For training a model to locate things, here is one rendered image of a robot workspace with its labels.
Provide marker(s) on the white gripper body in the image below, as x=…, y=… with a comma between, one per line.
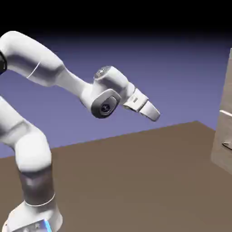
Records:
x=150, y=110

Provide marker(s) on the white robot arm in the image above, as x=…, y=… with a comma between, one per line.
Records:
x=38, y=59

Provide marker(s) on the light wood drawer front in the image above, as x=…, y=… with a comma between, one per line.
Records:
x=228, y=81
x=222, y=130

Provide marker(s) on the light wood cabinet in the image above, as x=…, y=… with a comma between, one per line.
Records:
x=220, y=137

